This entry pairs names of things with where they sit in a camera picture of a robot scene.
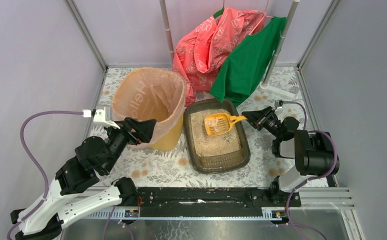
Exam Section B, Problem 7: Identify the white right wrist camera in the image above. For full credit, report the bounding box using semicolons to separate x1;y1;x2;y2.
274;99;284;110

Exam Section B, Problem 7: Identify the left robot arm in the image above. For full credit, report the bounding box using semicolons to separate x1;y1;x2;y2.
10;116;157;240

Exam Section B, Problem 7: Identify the beige cat litter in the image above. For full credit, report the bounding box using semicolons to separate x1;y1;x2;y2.
190;108;241;157

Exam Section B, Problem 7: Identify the yellow ribbed trash bin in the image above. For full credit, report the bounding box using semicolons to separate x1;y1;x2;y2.
111;67;187;152

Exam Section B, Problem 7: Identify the pink patterned jacket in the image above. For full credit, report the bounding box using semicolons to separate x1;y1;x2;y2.
172;7;266;107

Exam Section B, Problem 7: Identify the white clothes rack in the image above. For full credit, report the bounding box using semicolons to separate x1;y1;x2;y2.
159;0;300;100

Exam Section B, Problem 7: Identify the white slotted cable duct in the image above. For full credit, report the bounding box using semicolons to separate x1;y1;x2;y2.
84;204;287;221

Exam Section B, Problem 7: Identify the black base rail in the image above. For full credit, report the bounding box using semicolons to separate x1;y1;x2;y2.
105;176;302;220

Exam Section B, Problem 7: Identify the floral table mat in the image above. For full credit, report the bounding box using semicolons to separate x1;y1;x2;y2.
77;66;317;189

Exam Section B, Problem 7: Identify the yellow litter scoop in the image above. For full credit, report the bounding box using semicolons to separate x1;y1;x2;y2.
204;112;247;136

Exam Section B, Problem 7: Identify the pink plastic bin liner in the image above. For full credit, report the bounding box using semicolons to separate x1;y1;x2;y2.
111;67;187;149

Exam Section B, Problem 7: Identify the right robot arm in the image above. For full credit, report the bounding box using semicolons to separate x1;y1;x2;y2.
242;107;340;205

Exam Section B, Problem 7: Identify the grey translucent litter box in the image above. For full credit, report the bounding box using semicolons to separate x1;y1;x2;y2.
183;99;251;174

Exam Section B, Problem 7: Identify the green t-shirt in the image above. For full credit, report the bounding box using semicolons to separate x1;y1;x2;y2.
209;17;287;107

